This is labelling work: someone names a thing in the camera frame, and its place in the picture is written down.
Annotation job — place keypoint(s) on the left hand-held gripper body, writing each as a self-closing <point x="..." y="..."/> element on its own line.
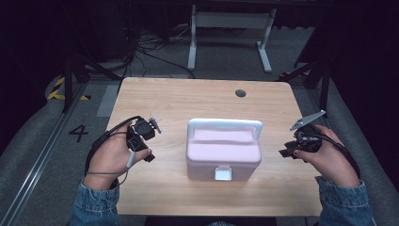
<point x="142" y="129"/>

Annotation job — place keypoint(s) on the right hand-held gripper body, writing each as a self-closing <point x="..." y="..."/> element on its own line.
<point x="309" y="139"/>

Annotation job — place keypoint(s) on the person's right hand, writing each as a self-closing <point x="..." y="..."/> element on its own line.
<point x="332" y="163"/>

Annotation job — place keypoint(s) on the person's left hand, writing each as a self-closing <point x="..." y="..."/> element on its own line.
<point x="109" y="157"/>

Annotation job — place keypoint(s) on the black metal stand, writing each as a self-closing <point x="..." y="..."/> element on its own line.
<point x="67" y="84"/>
<point x="324" y="84"/>

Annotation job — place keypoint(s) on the yellow black floor tape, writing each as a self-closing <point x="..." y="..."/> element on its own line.
<point x="56" y="91"/>

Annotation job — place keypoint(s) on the metal floor rail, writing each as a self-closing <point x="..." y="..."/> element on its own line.
<point x="37" y="163"/>

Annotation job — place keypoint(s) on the white metal desk frame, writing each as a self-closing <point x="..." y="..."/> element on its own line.
<point x="232" y="20"/>

